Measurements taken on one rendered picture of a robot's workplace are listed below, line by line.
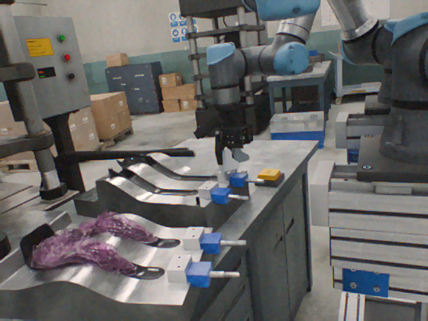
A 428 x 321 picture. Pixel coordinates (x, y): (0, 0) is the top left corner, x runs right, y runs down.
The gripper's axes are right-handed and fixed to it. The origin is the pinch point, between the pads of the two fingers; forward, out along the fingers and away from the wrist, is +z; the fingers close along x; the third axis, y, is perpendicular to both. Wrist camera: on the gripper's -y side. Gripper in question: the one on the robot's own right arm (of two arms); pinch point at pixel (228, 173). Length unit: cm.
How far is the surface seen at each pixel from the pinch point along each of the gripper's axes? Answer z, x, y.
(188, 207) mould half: 2.8, -17.8, -3.0
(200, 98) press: 33, 349, -224
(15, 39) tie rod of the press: -46, -6, -72
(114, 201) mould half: 3.9, -17.8, -29.2
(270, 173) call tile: 7.4, 19.1, 5.3
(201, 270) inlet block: 4.1, -37.8, 12.6
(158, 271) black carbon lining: 5.9, -39.1, 3.0
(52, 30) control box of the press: -50, 20, -85
